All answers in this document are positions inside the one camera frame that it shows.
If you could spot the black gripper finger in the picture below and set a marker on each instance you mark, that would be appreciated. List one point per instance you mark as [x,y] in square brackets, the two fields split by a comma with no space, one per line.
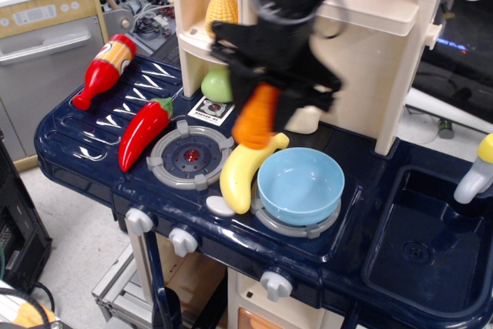
[243,81]
[292,98]

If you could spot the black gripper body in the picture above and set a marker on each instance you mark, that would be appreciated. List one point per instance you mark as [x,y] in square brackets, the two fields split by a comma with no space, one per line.
[279,47]

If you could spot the orange toy carrot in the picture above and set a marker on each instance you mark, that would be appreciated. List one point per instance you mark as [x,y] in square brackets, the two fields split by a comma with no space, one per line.
[254,126]

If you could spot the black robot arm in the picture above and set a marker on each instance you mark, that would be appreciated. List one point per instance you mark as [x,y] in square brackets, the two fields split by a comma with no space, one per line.
[290,9]

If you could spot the light blue plastic bowl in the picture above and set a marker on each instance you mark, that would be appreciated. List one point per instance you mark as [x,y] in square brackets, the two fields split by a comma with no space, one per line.
[300,186]

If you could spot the cream toy detergent jug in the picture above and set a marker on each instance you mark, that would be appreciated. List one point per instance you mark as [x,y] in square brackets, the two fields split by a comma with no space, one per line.
[304,121]

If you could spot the green toy pear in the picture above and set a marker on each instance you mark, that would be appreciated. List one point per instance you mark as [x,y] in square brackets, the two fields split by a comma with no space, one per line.
[216,86]

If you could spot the yellow toy corn cob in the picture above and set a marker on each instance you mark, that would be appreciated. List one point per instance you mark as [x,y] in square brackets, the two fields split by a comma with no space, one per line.
[221,11]

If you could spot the cream toy kitchen shelf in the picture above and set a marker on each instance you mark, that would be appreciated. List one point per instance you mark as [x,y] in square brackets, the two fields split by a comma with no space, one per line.
[374,46]

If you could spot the grey left stove burner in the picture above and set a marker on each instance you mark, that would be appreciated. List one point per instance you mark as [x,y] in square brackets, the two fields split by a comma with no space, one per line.
[189,157]

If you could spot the grey stove burner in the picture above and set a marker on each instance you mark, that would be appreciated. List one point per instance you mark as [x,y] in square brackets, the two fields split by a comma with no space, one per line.
[189,157]
[305,231]

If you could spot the yellow toy banana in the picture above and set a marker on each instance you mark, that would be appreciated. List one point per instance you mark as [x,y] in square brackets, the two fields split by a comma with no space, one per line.
[239,169]

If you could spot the red toy chili pepper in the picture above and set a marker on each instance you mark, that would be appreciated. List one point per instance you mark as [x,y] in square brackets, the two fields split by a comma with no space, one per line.
[144,127]

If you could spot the grey oval button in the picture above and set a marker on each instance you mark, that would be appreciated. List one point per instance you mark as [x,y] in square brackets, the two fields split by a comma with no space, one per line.
[219,207]

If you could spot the red toy ketchup bottle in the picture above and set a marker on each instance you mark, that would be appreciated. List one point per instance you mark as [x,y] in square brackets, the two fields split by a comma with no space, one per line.
[105,69]

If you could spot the grey right stove burner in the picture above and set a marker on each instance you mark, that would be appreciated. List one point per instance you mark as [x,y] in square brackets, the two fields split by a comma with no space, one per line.
[305,231]

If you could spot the green can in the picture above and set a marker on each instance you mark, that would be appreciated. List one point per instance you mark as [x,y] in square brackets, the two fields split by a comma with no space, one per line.
[445,129]

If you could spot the navy toy kitchen counter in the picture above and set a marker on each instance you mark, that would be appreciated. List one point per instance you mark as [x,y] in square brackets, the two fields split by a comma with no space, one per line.
[403,253]

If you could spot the grey middle stove knob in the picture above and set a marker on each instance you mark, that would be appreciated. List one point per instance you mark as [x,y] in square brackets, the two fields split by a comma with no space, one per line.
[183,242]

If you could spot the grey stove knob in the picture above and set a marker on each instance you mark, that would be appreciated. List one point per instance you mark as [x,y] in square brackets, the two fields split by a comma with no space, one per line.
[183,242]
[138,222]
[276,285]

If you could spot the grey left stove knob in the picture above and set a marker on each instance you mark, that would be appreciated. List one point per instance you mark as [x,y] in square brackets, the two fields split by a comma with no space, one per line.
[138,222]

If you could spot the grey right stove knob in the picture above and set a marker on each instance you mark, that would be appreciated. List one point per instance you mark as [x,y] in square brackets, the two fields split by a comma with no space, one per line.
[276,285]

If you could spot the wooden toy dishwasher cabinet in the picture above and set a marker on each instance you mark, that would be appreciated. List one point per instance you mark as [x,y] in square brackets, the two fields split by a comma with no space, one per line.
[46,46]

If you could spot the grey yellow toy faucet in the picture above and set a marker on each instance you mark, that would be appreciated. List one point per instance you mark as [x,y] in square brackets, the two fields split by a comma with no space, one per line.
[479,178]

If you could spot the black computer case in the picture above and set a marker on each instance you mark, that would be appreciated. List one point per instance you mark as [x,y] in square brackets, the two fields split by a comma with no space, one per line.
[25,243]

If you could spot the aluminium extrusion frame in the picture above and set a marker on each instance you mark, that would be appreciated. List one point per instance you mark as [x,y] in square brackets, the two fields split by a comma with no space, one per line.
[120,296]

